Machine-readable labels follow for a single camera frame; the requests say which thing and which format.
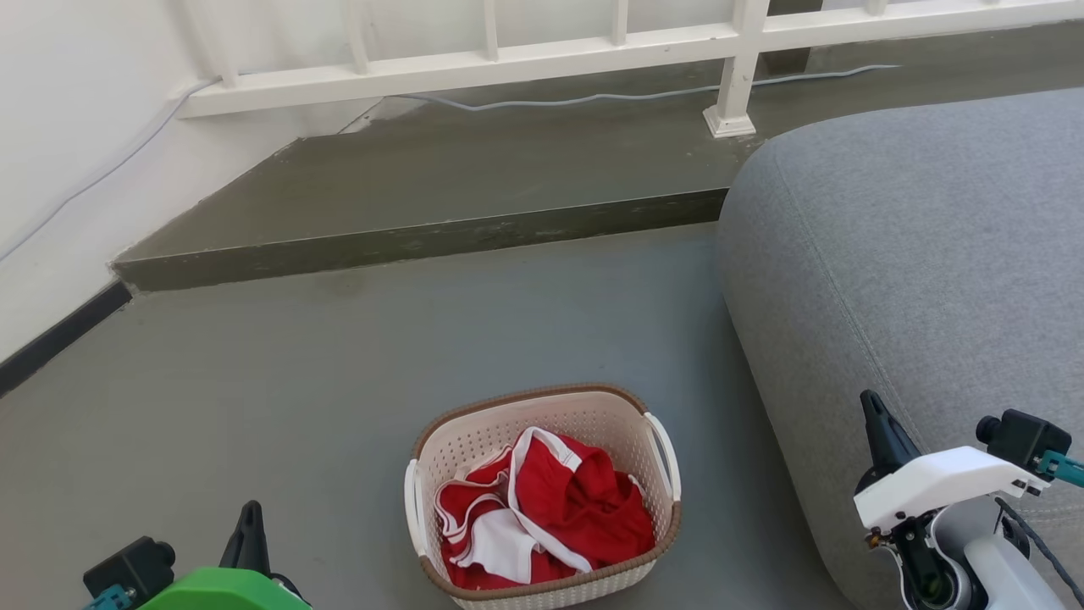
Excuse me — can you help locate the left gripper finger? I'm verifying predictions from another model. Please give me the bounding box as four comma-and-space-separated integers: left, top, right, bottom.
218, 500, 273, 577

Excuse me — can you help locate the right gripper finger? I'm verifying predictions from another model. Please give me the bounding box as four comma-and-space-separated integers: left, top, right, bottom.
860, 390, 923, 481

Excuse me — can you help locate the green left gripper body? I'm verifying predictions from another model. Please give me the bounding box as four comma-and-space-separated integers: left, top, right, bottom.
140, 566, 312, 610

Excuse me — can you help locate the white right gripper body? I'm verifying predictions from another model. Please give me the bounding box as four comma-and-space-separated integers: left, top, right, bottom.
854, 446, 1052, 535

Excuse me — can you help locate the beige plastic laundry basket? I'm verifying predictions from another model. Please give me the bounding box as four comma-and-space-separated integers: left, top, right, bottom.
404, 383, 683, 610

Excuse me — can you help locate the grey fabric sofa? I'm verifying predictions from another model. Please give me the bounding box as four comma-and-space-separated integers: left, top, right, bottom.
716, 87, 1084, 610

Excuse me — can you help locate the black baseboard strip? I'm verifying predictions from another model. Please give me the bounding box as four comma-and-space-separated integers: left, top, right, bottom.
0, 280, 134, 399

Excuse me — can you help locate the red white-trimmed garment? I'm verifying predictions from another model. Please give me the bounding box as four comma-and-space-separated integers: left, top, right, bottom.
434, 426, 657, 591

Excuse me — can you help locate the raised grey concrete step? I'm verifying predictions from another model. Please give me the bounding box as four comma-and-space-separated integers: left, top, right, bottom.
112, 34, 1084, 293

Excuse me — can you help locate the white wooden railing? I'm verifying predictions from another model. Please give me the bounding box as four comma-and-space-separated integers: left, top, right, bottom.
174, 0, 1084, 139

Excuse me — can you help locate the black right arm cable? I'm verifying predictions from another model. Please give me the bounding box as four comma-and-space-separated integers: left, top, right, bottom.
995, 498, 1084, 607

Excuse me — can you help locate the thin grey floor cable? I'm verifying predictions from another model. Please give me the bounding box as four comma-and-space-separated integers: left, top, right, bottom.
0, 64, 903, 263

